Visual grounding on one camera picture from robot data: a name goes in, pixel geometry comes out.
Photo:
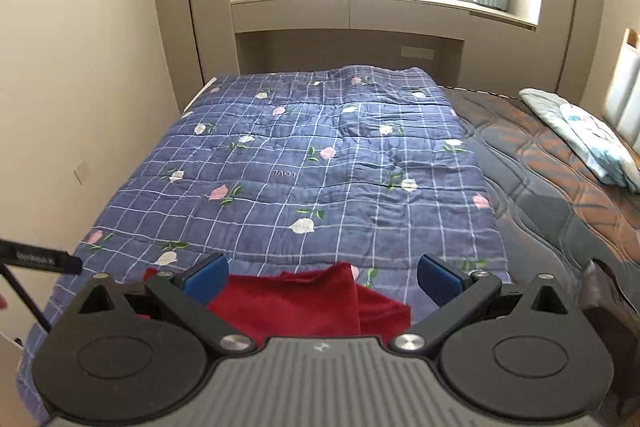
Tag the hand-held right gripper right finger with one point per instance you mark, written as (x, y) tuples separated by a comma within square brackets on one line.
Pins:
[(440, 279)]

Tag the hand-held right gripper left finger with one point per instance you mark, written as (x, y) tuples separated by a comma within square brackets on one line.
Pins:
[(205, 277)]

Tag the brown and grey quilted mattress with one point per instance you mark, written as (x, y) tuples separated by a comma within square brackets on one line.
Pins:
[(540, 187)]

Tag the light blue printed pillow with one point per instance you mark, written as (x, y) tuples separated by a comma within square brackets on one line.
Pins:
[(585, 132)]

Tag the red long-sleeved sweater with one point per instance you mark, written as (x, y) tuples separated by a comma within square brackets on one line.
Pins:
[(300, 302)]

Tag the beige tall wardrobe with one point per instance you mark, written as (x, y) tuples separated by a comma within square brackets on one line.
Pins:
[(190, 7), (570, 7)]

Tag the blue checked floral quilt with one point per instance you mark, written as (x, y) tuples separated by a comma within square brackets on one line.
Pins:
[(300, 157)]

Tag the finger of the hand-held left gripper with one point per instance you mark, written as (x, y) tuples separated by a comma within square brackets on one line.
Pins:
[(72, 263)]

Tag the beige wall socket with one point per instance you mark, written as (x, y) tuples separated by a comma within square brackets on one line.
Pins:
[(83, 172)]

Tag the beige socket panel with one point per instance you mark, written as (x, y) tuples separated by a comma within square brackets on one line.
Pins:
[(418, 53)]

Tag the beige window seat cabinet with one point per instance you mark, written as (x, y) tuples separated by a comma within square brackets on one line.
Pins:
[(350, 12)]

